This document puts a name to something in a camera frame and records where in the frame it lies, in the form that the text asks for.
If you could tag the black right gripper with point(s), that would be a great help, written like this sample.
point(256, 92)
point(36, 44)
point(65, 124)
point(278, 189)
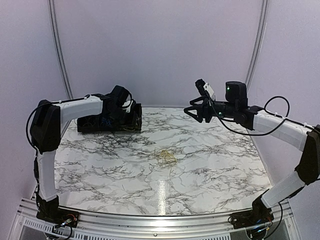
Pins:
point(200, 108)

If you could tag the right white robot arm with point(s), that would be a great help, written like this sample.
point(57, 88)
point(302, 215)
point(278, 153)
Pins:
point(260, 122)

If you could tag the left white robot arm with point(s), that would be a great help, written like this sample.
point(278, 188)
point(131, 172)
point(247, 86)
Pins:
point(94, 113)

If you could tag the black compartment tray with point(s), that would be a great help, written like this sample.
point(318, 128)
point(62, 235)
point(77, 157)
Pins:
point(91, 123)

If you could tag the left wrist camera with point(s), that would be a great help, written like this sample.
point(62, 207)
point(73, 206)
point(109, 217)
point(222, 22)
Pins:
point(127, 106)

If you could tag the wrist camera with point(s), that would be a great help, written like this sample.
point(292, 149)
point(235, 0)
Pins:
point(205, 88)
point(127, 106)

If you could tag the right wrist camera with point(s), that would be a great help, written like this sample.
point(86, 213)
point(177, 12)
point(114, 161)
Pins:
point(205, 88)

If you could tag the right aluminium corner post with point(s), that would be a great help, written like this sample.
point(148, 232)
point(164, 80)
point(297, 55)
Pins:
point(262, 22)

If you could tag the aluminium corner post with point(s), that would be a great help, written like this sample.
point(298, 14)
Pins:
point(262, 22)
point(58, 49)

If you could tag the left aluminium corner post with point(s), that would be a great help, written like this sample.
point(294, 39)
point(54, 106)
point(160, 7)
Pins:
point(58, 49)

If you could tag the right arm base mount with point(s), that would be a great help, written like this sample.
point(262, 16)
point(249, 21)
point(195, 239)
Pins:
point(249, 218)

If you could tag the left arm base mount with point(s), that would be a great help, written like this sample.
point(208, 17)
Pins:
point(58, 216)

